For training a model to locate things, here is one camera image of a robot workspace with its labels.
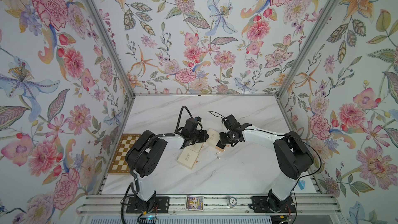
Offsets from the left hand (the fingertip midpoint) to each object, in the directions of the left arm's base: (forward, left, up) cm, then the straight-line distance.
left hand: (211, 135), depth 93 cm
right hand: (0, -6, -3) cm, 7 cm away
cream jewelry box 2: (-9, +11, -1) cm, 14 cm away
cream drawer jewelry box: (-13, +14, -2) cm, 19 cm away
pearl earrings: (-11, -3, -5) cm, 12 cm away
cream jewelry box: (-2, -2, -2) cm, 3 cm away
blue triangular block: (-27, -44, -2) cm, 52 cm away
